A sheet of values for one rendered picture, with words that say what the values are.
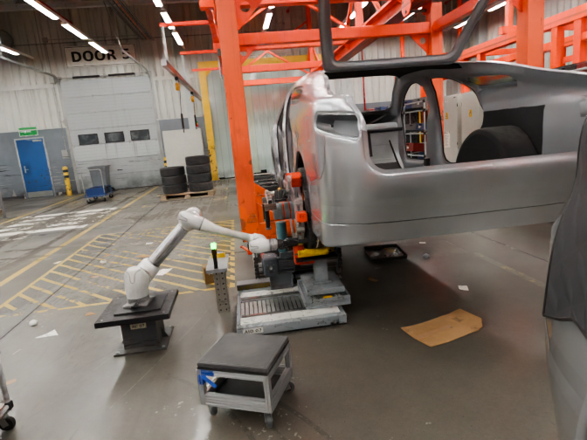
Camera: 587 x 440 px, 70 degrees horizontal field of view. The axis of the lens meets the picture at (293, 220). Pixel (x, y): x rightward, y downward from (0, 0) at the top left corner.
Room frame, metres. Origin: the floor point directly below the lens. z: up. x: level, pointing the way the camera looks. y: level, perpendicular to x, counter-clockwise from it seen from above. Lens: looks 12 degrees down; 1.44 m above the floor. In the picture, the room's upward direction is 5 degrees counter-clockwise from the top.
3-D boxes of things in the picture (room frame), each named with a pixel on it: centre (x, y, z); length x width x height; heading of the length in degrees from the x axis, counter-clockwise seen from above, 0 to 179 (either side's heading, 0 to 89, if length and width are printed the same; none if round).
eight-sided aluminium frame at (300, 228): (3.32, -0.02, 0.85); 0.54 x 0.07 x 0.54; 6
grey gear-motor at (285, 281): (3.61, 0.11, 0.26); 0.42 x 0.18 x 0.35; 96
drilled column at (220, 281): (3.42, 0.67, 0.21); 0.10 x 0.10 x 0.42; 6
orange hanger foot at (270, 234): (3.82, 0.07, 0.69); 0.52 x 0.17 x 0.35; 96
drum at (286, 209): (3.31, 0.05, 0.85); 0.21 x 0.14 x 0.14; 96
